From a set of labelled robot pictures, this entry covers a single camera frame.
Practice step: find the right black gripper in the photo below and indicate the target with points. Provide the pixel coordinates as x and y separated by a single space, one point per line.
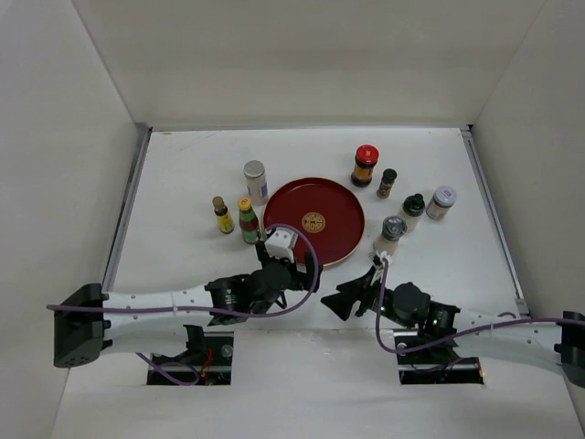
342 303

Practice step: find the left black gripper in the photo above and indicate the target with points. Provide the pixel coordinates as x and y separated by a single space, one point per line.
265 258

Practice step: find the green red sauce bottle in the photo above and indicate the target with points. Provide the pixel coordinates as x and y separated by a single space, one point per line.
248 221

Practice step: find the silver-lid white spice jar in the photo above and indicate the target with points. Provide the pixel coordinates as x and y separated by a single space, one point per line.
254 172

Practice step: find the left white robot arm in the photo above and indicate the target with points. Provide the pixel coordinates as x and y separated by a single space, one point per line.
92 322

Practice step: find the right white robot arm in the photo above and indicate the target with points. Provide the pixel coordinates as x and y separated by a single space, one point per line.
442 333

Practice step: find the red round tray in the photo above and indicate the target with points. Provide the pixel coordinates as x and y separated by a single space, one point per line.
328 214

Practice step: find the small yellow-label brown bottle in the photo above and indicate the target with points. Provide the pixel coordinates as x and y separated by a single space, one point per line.
224 219

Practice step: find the grey-cap white shaker bottle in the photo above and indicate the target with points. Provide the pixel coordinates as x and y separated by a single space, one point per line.
393 229

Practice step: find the black-cap white shaker bottle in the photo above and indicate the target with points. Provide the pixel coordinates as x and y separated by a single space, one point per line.
411 210

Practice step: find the red-lid dark sauce jar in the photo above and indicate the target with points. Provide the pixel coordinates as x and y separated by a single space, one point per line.
366 158

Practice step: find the small black-lid pepper bottle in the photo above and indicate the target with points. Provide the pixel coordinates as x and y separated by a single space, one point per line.
387 181

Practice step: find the white-lid red-label jar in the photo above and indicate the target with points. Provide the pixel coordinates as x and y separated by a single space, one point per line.
442 200

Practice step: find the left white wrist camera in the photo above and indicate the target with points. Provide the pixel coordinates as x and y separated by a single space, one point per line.
280 244

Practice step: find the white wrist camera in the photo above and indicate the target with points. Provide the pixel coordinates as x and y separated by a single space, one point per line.
280 244
380 262

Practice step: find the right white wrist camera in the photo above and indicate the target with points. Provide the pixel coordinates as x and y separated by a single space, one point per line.
380 262

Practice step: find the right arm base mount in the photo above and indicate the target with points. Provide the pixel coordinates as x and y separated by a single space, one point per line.
438 365

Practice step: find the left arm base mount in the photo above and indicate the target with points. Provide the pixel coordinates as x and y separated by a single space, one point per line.
207 363

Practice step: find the left aluminium table rail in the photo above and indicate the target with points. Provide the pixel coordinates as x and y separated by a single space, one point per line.
144 132

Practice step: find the aluminium table rail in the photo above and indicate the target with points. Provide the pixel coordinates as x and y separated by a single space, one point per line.
144 132
470 147

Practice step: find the right aluminium table rail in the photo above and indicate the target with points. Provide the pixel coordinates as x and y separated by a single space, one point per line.
470 147

